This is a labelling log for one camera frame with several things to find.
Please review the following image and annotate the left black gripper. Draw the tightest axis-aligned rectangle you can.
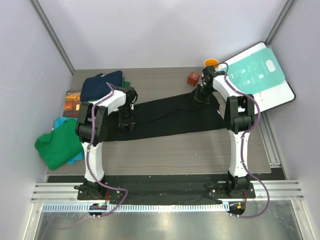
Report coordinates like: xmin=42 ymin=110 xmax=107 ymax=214
xmin=119 ymin=105 xmax=135 ymax=133

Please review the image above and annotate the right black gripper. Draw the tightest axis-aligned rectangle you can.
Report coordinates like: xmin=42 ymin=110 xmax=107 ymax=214
xmin=192 ymin=84 xmax=215 ymax=109

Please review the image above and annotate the black t shirt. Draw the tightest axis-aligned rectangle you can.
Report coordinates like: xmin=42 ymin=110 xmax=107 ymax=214
xmin=104 ymin=90 xmax=226 ymax=142

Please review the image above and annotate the teal folding template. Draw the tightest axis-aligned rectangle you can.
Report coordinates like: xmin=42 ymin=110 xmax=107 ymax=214
xmin=220 ymin=48 xmax=285 ymax=94

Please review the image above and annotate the white board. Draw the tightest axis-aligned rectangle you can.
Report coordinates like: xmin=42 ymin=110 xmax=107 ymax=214
xmin=225 ymin=42 xmax=296 ymax=112

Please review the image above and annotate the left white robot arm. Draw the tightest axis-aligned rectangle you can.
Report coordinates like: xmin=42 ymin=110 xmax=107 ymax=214
xmin=74 ymin=83 xmax=138 ymax=200

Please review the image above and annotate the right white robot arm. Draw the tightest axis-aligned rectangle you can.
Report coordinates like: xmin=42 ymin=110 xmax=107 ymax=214
xmin=194 ymin=66 xmax=258 ymax=199

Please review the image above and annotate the red cube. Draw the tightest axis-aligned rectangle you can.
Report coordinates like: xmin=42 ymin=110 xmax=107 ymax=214
xmin=187 ymin=72 xmax=200 ymax=87

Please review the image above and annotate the white mug orange inside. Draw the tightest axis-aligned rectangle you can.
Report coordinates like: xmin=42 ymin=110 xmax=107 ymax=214
xmin=203 ymin=58 xmax=220 ymax=72

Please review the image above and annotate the dark green folded shirt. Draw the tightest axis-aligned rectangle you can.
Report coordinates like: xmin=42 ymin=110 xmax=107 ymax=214
xmin=87 ymin=77 xmax=133 ymax=103

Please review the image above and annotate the navy blue folded shirt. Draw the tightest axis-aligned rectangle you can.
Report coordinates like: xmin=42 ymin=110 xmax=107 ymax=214
xmin=80 ymin=70 xmax=123 ymax=102

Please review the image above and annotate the brown picture book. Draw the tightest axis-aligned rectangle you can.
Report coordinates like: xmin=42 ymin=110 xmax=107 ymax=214
xmin=62 ymin=90 xmax=81 ymax=118

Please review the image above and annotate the bright green crumpled shirt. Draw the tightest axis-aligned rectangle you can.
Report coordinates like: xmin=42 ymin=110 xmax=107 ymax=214
xmin=34 ymin=118 xmax=84 ymax=171

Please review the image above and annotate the turquoise shirt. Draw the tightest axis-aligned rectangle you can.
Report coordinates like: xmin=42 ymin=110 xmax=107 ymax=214
xmin=52 ymin=116 xmax=84 ymax=165

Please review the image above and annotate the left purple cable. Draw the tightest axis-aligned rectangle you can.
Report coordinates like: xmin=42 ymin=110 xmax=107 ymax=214
xmin=86 ymin=81 xmax=129 ymax=217

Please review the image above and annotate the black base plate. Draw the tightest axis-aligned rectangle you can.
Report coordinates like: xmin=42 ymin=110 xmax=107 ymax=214
xmin=74 ymin=174 xmax=256 ymax=205

